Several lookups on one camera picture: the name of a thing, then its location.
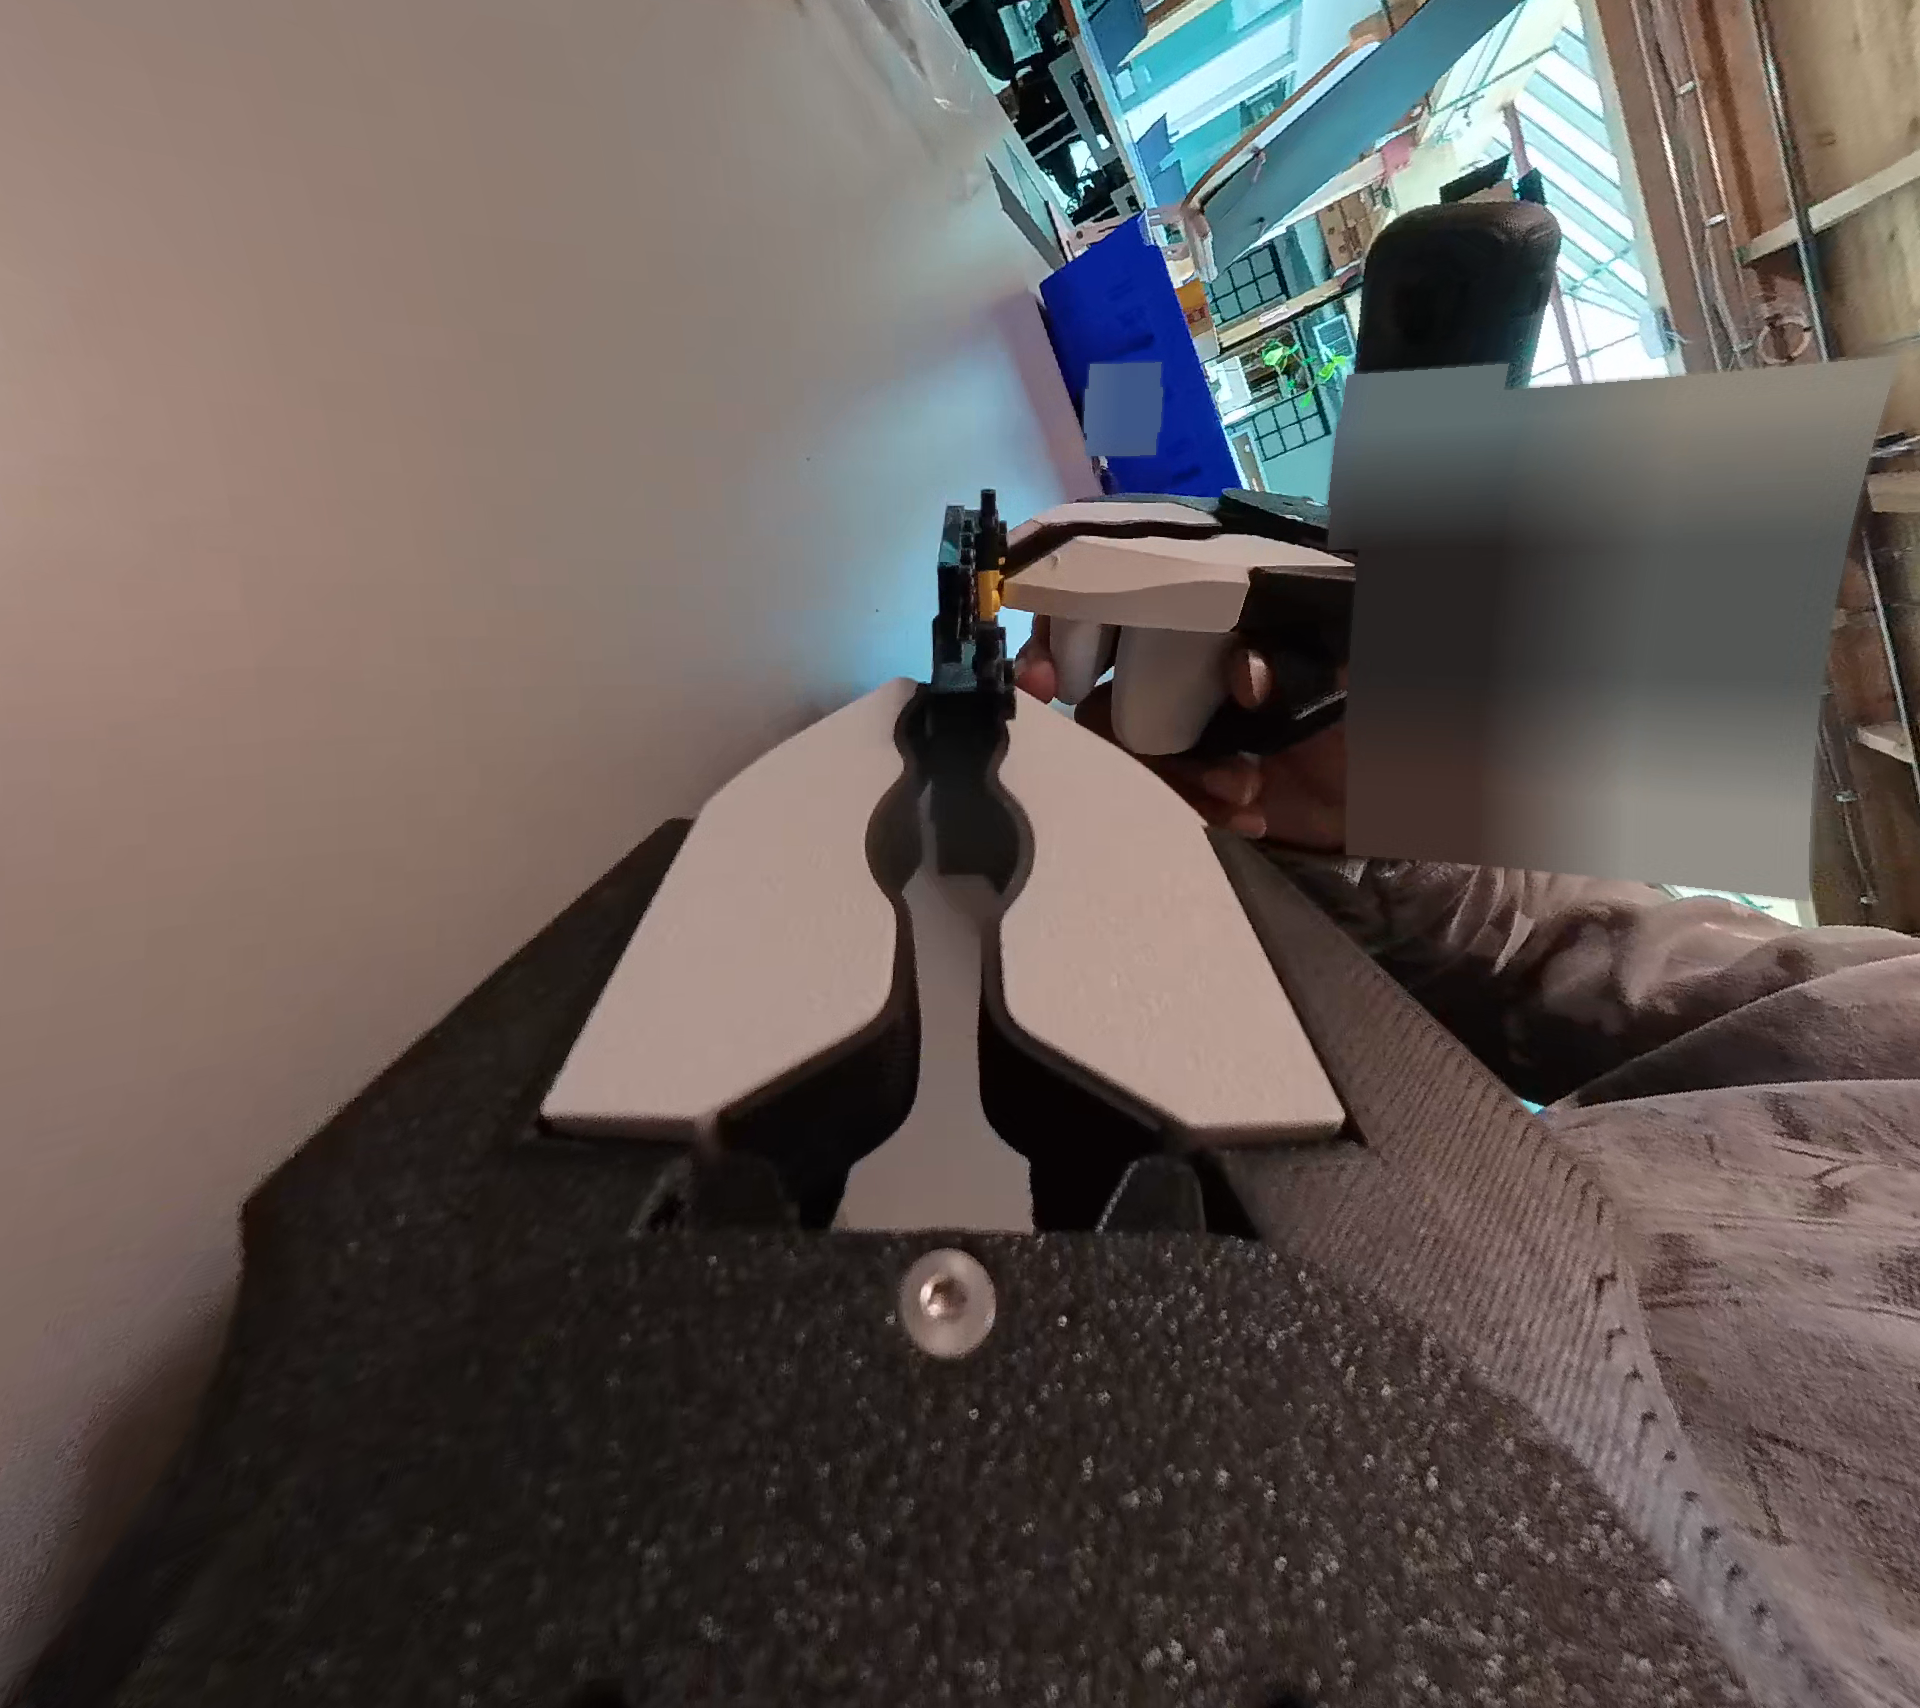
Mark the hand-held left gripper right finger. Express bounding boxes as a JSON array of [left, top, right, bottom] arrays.
[[983, 681, 1349, 1152]]

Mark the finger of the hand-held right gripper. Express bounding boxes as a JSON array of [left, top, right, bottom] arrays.
[[1042, 496, 1331, 544], [1005, 536, 1356, 640]]

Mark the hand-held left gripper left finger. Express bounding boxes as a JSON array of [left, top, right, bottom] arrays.
[[539, 680, 930, 1149]]

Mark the black lego chassis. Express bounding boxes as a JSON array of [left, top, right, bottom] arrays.
[[924, 493, 1026, 795]]

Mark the person's right hand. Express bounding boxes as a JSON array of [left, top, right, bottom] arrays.
[[1014, 627, 1352, 857]]

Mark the blue plastic bin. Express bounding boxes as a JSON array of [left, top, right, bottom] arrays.
[[1036, 218, 1243, 504]]

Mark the person's grey sweatshirt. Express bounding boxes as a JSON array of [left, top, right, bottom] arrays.
[[1500, 913, 1920, 1708]]

